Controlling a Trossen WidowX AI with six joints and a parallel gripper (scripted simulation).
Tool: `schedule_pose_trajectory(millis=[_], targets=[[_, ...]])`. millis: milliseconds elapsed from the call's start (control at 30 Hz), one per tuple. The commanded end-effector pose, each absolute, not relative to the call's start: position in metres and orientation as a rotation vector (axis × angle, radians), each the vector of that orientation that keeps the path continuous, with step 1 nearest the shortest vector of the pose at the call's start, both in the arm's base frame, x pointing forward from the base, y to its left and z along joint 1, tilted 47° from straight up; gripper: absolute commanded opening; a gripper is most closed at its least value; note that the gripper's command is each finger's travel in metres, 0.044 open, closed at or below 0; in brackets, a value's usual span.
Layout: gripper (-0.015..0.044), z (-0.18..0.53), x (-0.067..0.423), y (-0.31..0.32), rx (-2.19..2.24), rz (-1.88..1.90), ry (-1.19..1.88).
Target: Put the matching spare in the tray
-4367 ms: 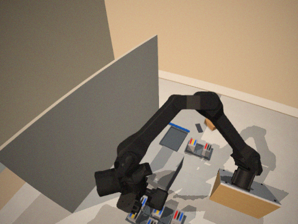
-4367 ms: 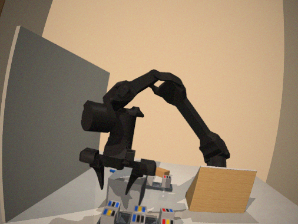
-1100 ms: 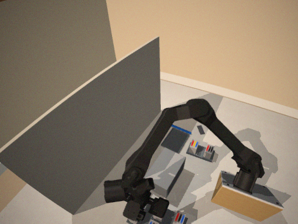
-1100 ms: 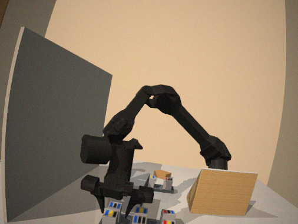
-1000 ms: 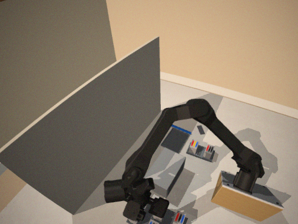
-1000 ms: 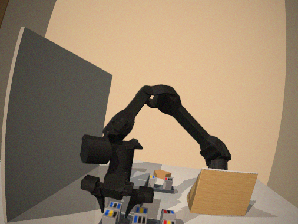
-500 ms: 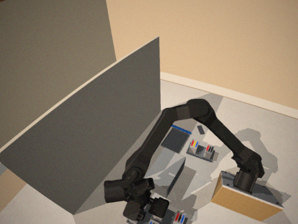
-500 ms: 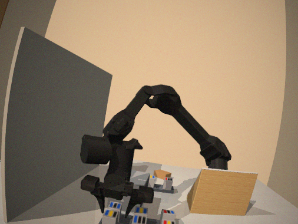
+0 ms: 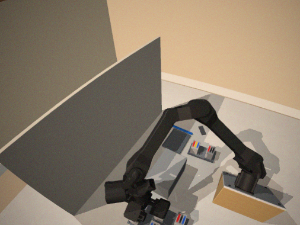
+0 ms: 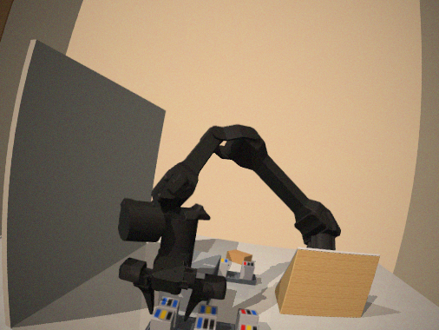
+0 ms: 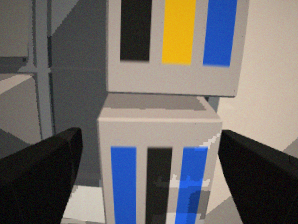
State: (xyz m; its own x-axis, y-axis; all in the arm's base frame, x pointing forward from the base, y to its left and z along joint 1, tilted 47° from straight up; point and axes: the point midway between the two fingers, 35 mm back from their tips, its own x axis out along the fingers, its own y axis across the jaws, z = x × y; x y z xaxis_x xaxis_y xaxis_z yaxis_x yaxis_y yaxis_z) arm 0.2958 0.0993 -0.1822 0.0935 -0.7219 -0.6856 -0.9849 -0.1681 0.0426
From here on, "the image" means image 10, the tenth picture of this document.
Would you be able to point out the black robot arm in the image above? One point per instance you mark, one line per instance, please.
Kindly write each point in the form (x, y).
(164, 217)

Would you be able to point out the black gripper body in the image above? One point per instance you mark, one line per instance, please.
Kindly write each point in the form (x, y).
(136, 271)

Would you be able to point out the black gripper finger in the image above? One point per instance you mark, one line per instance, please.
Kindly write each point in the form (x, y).
(148, 293)
(193, 301)

